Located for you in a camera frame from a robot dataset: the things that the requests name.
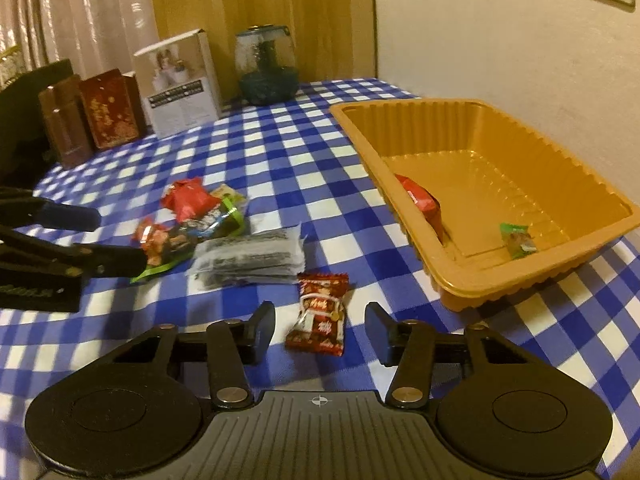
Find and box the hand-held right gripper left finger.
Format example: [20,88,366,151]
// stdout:
[107,301,277,409]

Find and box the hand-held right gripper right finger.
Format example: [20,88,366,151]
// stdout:
[364,301,538,409]

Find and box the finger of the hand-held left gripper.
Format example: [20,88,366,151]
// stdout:
[0,186,102,233]
[0,224,149,282]

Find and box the red orange snack packet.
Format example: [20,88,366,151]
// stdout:
[132,217,172,267]

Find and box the red white candy packet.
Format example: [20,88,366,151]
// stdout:
[285,271,351,357]

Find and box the clear seaweed packet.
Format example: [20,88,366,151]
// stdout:
[187,225,307,293]

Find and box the red candy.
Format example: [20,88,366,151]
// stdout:
[160,178,221,223]

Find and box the dark green-edged snack packet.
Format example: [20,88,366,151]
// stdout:
[131,200,249,284]

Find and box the yellow green candy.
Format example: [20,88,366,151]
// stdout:
[210,185,250,212]

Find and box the orange plastic tray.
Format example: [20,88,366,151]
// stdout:
[329,100,640,313]

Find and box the brown metal canister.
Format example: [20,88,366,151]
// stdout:
[39,74,96,170]

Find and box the dark chair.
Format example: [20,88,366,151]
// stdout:
[0,59,76,188]

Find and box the red gold printed box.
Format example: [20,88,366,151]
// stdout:
[80,69,148,151]

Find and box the large red snack packet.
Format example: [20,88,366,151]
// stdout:
[394,173,443,246]

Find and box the white product box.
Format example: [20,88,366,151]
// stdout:
[134,29,222,138]

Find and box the gold patterned jar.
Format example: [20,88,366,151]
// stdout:
[0,45,24,86]

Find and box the blue white checkered tablecloth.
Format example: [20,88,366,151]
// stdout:
[0,77,640,480]

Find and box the sheer pale curtain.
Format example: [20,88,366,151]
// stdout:
[0,0,156,91]

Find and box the glass jar with dark base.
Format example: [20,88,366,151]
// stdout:
[234,24,301,106]

